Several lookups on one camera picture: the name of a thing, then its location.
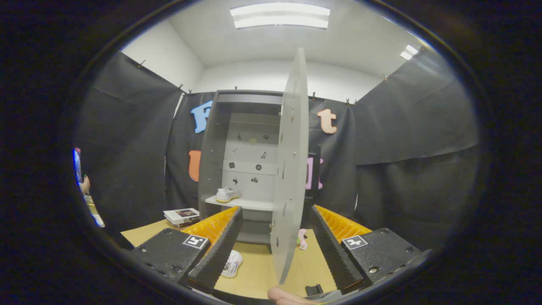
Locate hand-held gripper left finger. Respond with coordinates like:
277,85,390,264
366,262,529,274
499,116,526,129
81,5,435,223
129,206,244,293

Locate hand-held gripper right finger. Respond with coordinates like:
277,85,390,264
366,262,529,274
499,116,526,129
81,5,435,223
308,205,433,295

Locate white shoe red blue stripes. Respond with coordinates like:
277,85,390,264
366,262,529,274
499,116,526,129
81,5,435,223
220,250,243,279

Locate white shoe tan sole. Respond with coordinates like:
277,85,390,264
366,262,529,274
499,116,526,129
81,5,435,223
215,187,242,203

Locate light grey shoe cabinet door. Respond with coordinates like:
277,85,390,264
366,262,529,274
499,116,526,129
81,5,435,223
270,47,310,285

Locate grey shoe cabinet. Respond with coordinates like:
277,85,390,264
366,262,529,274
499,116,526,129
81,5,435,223
198,90,284,245

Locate stack of books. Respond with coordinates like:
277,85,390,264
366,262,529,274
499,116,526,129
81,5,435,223
163,208,200,228

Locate black backdrop cloth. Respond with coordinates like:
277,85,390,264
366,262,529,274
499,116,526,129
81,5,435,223
74,51,481,246

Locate small ceiling light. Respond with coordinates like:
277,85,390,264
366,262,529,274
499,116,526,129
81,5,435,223
400,44,420,61

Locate long ceiling light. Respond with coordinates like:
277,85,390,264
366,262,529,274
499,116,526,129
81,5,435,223
230,3,331,29

